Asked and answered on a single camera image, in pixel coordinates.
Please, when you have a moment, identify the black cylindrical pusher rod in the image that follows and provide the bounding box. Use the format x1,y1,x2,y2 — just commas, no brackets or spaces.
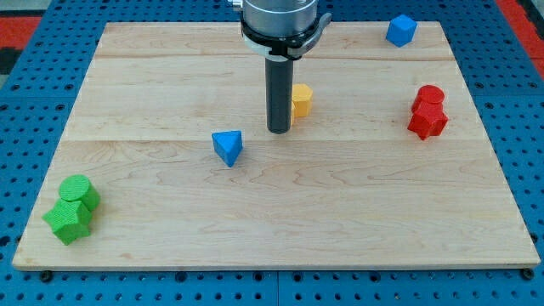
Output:
265,59,293,134

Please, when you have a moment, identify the yellow hexagon block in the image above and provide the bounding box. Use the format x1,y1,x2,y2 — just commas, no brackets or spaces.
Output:
292,83,314,117

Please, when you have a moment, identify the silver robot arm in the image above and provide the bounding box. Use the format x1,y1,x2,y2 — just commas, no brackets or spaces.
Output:
229,0,332,134

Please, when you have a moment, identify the yellow block behind rod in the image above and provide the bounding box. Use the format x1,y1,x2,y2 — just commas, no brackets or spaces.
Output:
290,102,296,126

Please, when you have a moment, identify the blue triangle block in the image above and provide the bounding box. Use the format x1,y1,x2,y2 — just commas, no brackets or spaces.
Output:
212,130,243,167

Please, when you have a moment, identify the blue cube block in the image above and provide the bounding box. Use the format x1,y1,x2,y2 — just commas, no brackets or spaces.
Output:
386,14,417,48

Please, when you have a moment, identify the wooden board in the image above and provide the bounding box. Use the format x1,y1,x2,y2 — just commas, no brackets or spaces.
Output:
13,21,541,271

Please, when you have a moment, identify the red cylinder block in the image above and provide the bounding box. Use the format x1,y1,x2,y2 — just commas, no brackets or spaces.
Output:
411,84,445,113

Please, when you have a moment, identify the red star block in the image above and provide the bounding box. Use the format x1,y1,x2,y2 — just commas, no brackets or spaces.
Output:
407,102,449,140

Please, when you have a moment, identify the green cylinder block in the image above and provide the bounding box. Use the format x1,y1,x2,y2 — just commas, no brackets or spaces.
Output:
59,174,100,212

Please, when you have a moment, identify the green star block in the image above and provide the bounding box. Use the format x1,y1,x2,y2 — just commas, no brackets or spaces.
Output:
42,199,92,246

